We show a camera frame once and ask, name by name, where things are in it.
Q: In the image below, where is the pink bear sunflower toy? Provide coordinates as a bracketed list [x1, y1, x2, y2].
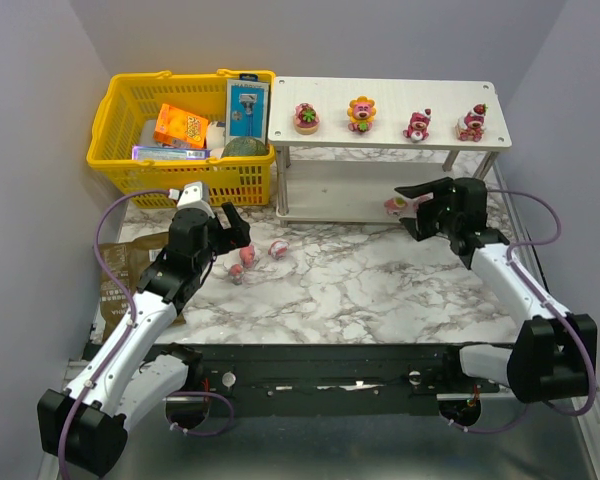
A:
[347, 96, 376, 134]

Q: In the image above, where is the pink bear flower-wreath toy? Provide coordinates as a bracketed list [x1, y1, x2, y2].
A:
[228, 264, 245, 285]

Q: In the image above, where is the blue razor package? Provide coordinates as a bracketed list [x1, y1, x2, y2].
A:
[225, 79, 270, 143]

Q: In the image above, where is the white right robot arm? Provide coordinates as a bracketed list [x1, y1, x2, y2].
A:
[395, 177, 597, 414]

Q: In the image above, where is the brown paper bag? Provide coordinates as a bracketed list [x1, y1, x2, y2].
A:
[99, 232, 168, 340]

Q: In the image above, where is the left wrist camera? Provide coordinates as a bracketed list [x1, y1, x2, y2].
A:
[168, 181, 215, 217]

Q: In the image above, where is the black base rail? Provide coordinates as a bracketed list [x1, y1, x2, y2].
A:
[143, 344, 513, 418]

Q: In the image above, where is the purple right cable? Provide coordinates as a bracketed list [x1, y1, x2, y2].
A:
[484, 188, 599, 417]

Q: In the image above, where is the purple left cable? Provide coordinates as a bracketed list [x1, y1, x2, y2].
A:
[58, 188, 179, 480]

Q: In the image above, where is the purple flat box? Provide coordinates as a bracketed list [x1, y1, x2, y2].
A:
[131, 145, 211, 161]

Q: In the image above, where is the pink bear cake toy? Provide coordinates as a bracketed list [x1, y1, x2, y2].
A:
[293, 103, 320, 135]

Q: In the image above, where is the yellow plastic basket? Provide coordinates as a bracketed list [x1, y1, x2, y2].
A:
[86, 69, 276, 207]

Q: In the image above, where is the orange snack box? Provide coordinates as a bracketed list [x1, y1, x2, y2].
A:
[153, 103, 209, 149]

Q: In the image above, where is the pink bear white-hat toy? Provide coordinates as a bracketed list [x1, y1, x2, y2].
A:
[403, 108, 432, 143]

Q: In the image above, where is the purple cable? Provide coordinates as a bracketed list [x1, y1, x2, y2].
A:
[58, 188, 179, 480]
[484, 188, 599, 417]

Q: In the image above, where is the pink bear strawberry toy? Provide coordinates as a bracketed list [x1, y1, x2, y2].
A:
[455, 103, 488, 142]

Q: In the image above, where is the pink bear shell toy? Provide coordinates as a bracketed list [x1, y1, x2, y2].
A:
[268, 240, 289, 260]

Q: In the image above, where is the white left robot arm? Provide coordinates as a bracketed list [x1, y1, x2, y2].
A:
[37, 200, 250, 479]

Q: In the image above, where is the green melon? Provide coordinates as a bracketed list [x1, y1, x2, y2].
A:
[222, 136, 269, 158]

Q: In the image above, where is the white two-tier shelf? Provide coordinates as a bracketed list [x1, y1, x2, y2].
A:
[268, 76, 512, 225]

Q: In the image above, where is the white item in basket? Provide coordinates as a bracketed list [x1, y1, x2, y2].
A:
[205, 121, 226, 150]

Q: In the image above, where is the pink bear yellow-hat toy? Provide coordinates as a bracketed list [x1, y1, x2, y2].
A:
[384, 197, 409, 217]

